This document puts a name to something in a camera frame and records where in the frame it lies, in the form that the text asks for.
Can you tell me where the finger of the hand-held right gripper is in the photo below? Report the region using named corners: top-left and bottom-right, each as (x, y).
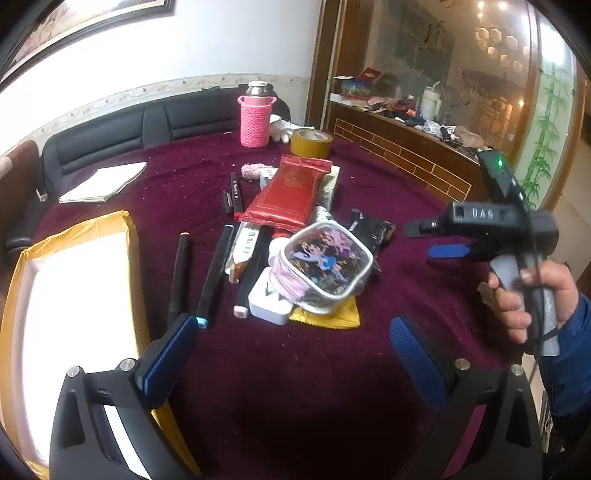
top-left (427, 244), bottom-right (481, 260)
top-left (403, 217), bottom-right (446, 238)

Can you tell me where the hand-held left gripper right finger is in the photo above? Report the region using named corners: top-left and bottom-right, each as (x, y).
top-left (390, 315), bottom-right (543, 480)

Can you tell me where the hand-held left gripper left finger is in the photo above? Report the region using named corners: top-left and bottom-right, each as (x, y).
top-left (48, 313), bottom-right (201, 480)

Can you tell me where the black snack packet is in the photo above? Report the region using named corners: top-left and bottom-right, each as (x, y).
top-left (346, 208), bottom-right (397, 273)

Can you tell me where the yellow cracker packet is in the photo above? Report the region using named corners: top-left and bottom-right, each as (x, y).
top-left (288, 295), bottom-right (361, 329)

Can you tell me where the black marker with teal cap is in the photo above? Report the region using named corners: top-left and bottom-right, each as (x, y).
top-left (196, 224), bottom-right (236, 330)

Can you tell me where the clear cartoon print pouch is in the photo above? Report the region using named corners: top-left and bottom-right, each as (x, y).
top-left (268, 220), bottom-right (374, 315)

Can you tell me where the white charger plug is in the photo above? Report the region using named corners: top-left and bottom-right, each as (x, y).
top-left (248, 268), bottom-right (298, 324)

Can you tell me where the white bottle with red label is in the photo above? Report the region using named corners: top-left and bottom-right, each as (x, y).
top-left (268, 228), bottom-right (296, 266)

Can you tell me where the person's right forearm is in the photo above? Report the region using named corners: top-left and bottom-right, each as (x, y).
top-left (536, 291), bottom-right (591, 467)

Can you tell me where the person's right hand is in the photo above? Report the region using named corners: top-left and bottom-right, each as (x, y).
top-left (478, 263), bottom-right (580, 344)

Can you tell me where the wooden sideboard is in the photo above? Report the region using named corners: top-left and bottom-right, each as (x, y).
top-left (323, 99), bottom-right (490, 204)

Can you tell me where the white green medicine box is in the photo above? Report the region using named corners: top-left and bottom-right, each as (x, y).
top-left (318, 166), bottom-right (342, 208)

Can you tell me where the black pen white tip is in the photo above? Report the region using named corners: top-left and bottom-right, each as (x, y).
top-left (233, 256), bottom-right (262, 319)

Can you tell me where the pile of clutter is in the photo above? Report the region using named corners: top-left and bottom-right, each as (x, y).
top-left (369, 95), bottom-right (490, 151)

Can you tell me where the bamboo print glass panel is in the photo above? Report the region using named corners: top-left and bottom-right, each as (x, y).
top-left (512, 46), bottom-right (578, 213)

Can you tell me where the maroon velvet tablecloth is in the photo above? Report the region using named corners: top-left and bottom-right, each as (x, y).
top-left (28, 134), bottom-right (546, 480)

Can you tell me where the white plastic jug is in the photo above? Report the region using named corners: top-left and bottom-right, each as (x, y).
top-left (422, 85), bottom-right (441, 116)

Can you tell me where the white cardboard tube box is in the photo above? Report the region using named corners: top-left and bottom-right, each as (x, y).
top-left (226, 222), bottom-right (262, 284)

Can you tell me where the red foil packet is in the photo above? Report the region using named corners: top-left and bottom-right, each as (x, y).
top-left (242, 154), bottom-right (333, 232)

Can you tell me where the yellow-brown tape roll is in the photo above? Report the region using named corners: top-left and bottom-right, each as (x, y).
top-left (290, 128), bottom-right (334, 158)

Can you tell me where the colourful printed box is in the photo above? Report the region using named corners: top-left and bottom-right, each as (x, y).
top-left (333, 76), bottom-right (372, 100)

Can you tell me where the white glove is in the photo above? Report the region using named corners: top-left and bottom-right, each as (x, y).
top-left (270, 115), bottom-right (303, 141)

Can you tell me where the wooden framed glass partition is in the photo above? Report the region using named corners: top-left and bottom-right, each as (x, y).
top-left (307, 0), bottom-right (555, 158)

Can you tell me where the pink fluffy pompom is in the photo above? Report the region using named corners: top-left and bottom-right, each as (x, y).
top-left (241, 162), bottom-right (274, 182)

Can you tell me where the white paper notebook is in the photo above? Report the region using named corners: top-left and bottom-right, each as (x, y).
top-left (59, 161), bottom-right (148, 204)

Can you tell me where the bottle in pink knitted sleeve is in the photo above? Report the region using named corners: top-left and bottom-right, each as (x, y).
top-left (238, 80), bottom-right (278, 148)

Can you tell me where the black leather sofa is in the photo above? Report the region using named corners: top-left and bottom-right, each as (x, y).
top-left (4, 99), bottom-right (291, 259)

